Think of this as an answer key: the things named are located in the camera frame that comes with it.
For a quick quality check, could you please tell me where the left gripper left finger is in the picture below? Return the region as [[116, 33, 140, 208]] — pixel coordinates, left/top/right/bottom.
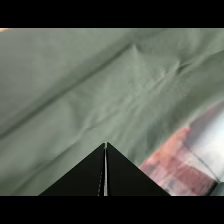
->
[[39, 142, 107, 197]]

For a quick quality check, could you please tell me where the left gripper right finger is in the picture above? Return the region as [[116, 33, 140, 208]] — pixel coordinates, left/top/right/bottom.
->
[[105, 142, 172, 197]]

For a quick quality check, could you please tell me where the olive green shirt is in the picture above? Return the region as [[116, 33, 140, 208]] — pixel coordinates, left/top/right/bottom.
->
[[0, 27, 224, 197]]

